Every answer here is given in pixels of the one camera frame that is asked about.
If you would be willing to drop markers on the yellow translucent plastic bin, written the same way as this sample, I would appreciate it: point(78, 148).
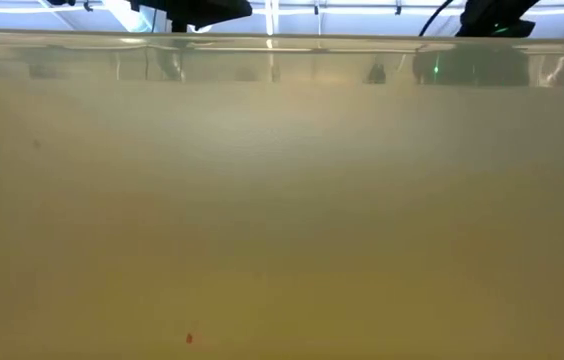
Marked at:
point(282, 200)

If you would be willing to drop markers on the small black ceiling hanger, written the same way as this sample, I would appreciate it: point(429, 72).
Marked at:
point(398, 7)
point(87, 6)
point(316, 7)

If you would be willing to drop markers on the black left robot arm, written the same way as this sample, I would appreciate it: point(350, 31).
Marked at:
point(202, 12)

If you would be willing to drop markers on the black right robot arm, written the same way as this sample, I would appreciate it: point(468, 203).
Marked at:
point(492, 15)

